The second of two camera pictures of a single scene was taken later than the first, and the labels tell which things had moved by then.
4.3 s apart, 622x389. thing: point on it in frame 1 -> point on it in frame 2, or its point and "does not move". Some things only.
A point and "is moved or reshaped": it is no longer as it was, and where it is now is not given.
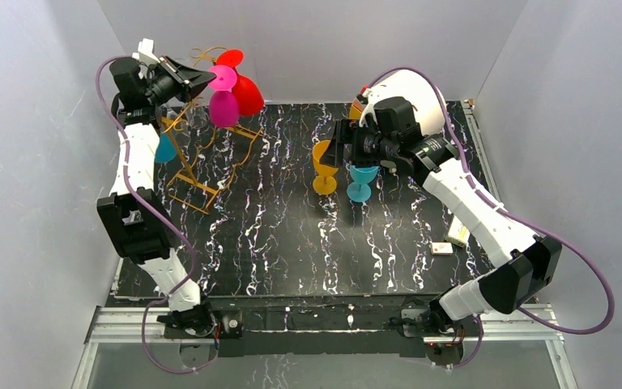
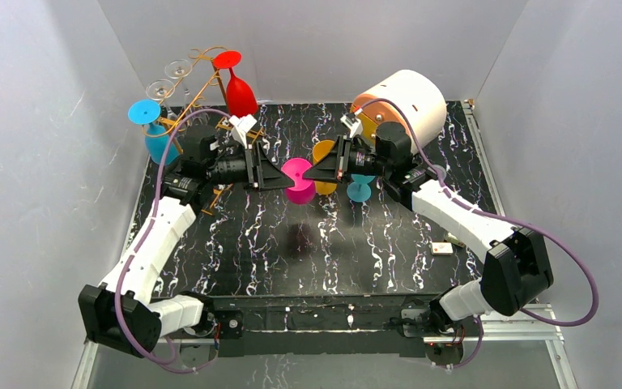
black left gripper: [173, 74] -> [256, 168]
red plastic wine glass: [250, 99] is moved or reshaped
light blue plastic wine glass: [359, 190] does not move
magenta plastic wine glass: [223, 106] -> [303, 192]
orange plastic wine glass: [324, 184] does not move
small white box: [441, 248] does not move
